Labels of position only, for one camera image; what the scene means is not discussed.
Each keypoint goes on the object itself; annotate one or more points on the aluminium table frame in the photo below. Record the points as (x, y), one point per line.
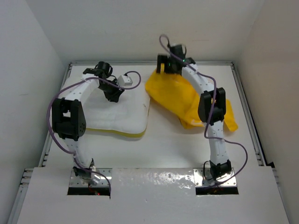
(165, 144)

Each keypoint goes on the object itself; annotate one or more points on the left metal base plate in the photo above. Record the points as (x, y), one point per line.
(80, 178)

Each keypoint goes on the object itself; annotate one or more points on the yellow pillowcase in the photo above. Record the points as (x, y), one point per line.
(175, 94)

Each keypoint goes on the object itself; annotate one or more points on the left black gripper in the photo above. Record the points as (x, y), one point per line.
(114, 97)

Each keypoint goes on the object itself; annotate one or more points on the metal base plate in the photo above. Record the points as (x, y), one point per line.
(80, 178)
(203, 178)

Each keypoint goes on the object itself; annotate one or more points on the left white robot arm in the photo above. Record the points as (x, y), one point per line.
(68, 118)

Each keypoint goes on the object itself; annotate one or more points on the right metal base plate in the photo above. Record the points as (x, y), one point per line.
(203, 178)

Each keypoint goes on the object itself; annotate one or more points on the white front cover board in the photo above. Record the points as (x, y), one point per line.
(152, 196)

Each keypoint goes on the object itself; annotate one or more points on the white pillow yellow edge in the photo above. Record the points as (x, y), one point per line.
(128, 117)

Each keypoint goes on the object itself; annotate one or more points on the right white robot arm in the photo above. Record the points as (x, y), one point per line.
(212, 104)

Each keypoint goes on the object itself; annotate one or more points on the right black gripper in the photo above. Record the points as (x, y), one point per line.
(165, 59)

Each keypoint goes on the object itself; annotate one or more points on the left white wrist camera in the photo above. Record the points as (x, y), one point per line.
(124, 81)

